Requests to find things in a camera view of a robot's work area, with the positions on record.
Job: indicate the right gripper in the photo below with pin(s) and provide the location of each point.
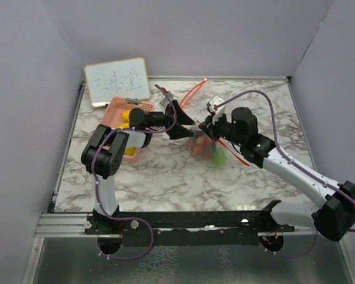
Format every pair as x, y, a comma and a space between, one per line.
210, 128

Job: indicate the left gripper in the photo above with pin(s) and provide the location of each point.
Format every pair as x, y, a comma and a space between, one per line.
178, 131

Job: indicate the zip bag with red fruit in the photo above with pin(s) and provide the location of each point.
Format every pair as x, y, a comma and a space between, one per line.
197, 133

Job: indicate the zip bag with yellow fruit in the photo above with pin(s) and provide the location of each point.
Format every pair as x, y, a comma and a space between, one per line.
196, 93

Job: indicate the fake yellow mango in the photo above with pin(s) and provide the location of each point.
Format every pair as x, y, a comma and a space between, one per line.
125, 115

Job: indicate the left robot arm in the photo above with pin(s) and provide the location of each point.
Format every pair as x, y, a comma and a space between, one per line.
103, 154

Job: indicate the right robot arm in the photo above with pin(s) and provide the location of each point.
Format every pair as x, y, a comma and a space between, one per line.
332, 211

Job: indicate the fake red strawberries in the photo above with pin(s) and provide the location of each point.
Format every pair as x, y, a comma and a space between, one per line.
200, 147

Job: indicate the fake green grapes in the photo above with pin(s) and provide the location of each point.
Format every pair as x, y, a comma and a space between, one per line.
219, 157

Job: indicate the pink plastic basket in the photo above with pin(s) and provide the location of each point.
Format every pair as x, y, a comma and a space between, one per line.
113, 118

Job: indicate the small whiteboard with writing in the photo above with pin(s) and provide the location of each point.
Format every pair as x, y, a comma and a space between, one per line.
125, 78

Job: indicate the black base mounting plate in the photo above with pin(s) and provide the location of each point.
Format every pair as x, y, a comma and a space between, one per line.
190, 228

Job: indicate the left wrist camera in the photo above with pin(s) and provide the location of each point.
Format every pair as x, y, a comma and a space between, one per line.
167, 97

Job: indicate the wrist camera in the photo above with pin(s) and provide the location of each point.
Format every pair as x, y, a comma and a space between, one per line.
167, 97
216, 111

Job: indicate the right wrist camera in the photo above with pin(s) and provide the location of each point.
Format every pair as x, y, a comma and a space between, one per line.
216, 111

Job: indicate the aluminium frame rail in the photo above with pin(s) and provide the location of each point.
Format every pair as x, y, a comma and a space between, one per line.
58, 225

